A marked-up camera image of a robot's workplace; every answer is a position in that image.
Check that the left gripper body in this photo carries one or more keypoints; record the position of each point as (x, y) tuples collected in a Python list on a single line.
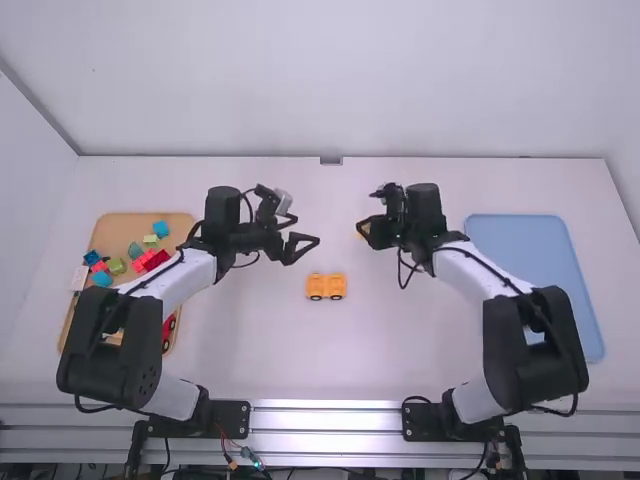
[(262, 242)]

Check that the red toy brick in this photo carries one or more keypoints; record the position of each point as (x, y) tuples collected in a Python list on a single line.
[(149, 261)]

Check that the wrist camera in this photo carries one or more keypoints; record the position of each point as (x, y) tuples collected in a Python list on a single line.
[(390, 200), (282, 202)]

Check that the tan tray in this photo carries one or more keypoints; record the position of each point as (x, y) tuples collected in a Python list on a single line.
[(120, 227)]

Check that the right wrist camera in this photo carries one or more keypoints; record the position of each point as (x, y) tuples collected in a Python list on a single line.
[(390, 200)]

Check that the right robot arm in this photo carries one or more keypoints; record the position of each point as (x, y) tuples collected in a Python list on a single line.
[(480, 280)]

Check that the blue mat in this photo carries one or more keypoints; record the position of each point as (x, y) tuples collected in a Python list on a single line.
[(525, 245)]

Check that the white toy brick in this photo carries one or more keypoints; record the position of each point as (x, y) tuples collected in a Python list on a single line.
[(80, 278)]

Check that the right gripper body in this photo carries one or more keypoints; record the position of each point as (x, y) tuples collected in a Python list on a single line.
[(385, 232)]

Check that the blue toy brick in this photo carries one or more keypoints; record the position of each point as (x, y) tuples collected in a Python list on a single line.
[(92, 257), (101, 279), (161, 230)]

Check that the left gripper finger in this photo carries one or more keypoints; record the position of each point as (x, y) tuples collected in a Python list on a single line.
[(286, 223), (300, 245)]

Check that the silver rails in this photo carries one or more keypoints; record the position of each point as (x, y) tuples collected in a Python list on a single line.
[(325, 425)]

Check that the yellow toy car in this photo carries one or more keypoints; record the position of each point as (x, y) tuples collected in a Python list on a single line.
[(326, 286)]

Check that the red toy car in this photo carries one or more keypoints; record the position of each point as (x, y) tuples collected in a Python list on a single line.
[(169, 330)]

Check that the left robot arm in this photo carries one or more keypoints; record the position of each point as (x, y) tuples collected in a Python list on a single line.
[(170, 280)]

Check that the clear teal toy brick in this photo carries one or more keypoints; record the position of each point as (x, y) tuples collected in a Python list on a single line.
[(136, 249)]

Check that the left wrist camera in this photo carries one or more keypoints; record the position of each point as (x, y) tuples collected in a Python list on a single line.
[(282, 202)]

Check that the light green toy brick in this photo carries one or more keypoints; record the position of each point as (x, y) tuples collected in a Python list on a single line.
[(150, 239)]

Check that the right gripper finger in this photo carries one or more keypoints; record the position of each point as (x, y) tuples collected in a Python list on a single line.
[(365, 224)]

